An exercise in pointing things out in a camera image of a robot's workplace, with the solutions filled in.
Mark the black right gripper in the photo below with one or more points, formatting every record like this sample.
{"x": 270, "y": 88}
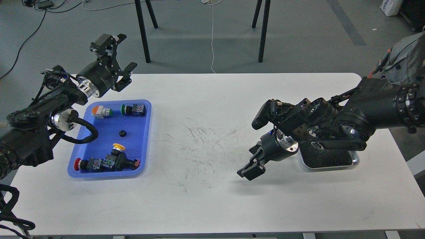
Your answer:
{"x": 272, "y": 146}

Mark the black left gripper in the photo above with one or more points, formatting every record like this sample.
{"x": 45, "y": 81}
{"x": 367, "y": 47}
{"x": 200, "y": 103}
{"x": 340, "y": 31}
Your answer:
{"x": 100, "y": 76}

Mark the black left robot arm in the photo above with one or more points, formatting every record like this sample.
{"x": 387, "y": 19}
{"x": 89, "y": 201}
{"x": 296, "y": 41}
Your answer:
{"x": 32, "y": 133}

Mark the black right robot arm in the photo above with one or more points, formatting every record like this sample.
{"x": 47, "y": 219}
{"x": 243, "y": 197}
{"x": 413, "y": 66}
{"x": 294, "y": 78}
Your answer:
{"x": 328, "y": 133}

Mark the silver metal tray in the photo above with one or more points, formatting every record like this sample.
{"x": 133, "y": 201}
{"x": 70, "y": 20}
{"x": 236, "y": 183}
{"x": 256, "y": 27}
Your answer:
{"x": 321, "y": 159}

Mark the blue plastic tray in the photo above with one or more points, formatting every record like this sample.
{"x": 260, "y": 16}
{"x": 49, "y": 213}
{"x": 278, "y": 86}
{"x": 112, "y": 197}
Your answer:
{"x": 135, "y": 141}

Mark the orange white push button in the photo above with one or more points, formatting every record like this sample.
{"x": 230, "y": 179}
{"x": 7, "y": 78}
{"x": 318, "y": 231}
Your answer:
{"x": 100, "y": 112}

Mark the black left stand legs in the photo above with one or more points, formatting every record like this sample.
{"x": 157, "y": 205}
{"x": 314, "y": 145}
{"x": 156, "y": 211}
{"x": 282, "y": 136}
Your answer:
{"x": 141, "y": 24}

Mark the black stand legs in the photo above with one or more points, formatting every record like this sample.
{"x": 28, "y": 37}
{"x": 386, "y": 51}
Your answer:
{"x": 141, "y": 24}
{"x": 264, "y": 25}

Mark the black right stand legs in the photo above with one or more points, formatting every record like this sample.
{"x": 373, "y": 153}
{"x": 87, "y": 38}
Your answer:
{"x": 264, "y": 25}

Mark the grey backpack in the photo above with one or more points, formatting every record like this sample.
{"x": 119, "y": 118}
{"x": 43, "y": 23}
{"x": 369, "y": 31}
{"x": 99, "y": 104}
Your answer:
{"x": 402, "y": 61}

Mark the green push button switch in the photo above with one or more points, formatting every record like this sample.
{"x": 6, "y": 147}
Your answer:
{"x": 138, "y": 110}

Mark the yellow push button switch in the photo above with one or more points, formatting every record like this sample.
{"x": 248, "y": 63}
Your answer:
{"x": 117, "y": 160}

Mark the red push button switch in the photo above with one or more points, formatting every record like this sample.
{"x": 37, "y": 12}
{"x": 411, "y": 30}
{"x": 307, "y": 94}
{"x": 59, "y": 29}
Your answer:
{"x": 92, "y": 164}

